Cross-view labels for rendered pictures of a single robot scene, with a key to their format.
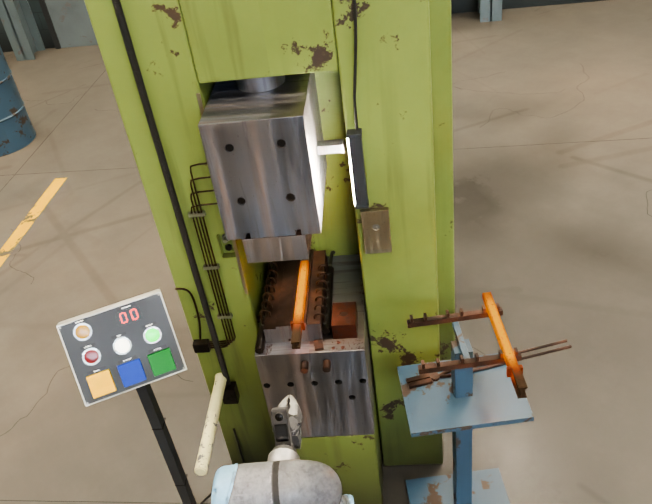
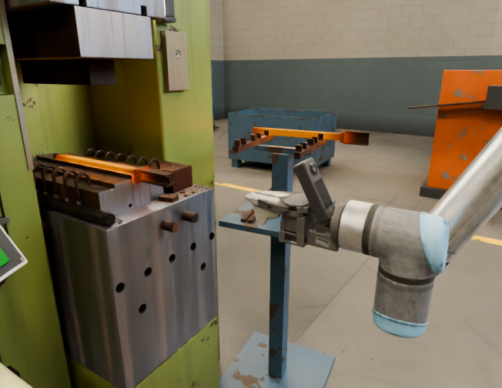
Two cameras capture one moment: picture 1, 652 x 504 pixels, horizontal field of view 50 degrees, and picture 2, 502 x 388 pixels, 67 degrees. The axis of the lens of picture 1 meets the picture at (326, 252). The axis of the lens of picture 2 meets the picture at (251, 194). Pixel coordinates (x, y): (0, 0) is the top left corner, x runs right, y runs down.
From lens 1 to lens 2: 1.97 m
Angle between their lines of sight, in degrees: 60
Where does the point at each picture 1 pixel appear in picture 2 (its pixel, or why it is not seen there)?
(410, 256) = (197, 100)
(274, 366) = (131, 243)
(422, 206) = (203, 38)
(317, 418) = (172, 320)
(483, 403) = not seen: hidden behind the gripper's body
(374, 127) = not seen: outside the picture
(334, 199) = (63, 90)
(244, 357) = (25, 306)
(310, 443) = (165, 372)
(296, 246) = (141, 35)
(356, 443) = (204, 339)
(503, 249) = not seen: hidden behind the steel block
